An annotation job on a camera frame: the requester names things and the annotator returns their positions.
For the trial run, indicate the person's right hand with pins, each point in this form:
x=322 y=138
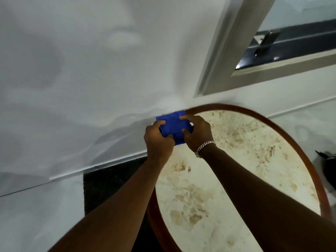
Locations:
x=199 y=133

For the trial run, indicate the person's left hand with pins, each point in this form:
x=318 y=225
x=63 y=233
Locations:
x=157 y=144

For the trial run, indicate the person's left thumb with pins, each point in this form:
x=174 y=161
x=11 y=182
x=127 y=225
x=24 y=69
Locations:
x=168 y=139

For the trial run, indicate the person's right thumb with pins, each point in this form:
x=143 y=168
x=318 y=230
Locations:
x=186 y=133

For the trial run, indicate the blue cleaning cloth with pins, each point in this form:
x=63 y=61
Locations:
x=173 y=125

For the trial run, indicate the person's right forearm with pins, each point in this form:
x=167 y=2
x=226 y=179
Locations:
x=262 y=204

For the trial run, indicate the person's left forearm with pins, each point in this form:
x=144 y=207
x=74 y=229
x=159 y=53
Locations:
x=118 y=209

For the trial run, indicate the round marble table wooden rim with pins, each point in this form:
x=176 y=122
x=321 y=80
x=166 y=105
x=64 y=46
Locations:
x=236 y=160

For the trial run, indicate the black floor mat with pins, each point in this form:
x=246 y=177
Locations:
x=105 y=186

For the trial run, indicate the black bag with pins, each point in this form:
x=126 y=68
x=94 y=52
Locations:
x=329 y=167

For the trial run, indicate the grey window frame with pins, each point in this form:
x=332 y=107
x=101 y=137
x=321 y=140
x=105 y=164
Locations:
x=223 y=57

